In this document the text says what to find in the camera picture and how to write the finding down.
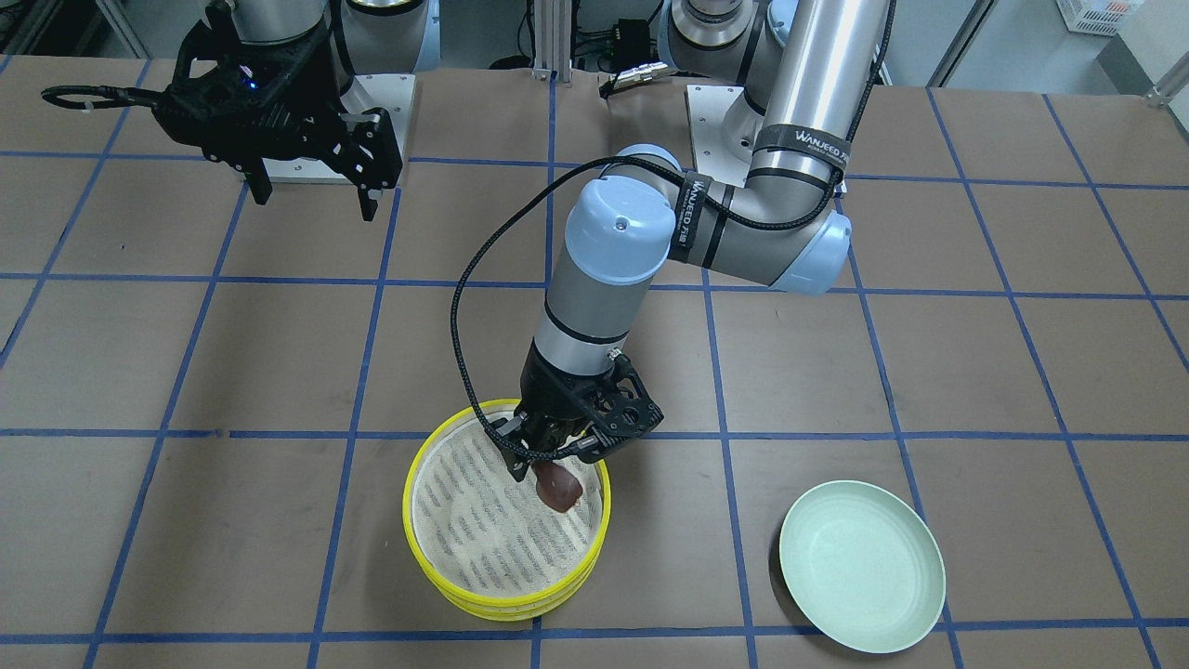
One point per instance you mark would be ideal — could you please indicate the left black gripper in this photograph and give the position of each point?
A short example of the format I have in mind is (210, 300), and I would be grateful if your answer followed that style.
(550, 389)

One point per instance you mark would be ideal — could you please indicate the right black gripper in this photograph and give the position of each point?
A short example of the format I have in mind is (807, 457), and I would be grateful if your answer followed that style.
(322, 78)

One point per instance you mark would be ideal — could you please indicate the brown steamed bun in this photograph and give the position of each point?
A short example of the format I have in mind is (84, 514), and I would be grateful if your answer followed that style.
(555, 486)

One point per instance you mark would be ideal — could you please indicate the yellow steamer basket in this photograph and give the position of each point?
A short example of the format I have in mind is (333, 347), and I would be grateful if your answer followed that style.
(486, 532)
(510, 609)

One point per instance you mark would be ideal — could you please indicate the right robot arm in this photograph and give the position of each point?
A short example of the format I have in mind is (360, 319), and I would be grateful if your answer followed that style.
(367, 37)

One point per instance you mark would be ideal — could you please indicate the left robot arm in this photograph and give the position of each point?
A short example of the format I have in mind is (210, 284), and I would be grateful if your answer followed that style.
(806, 69)

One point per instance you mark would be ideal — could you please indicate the light green plate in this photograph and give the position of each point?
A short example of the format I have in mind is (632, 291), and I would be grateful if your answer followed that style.
(862, 567)

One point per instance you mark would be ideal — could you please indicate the aluminium frame post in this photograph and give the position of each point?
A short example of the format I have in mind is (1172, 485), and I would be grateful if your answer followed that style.
(552, 41)

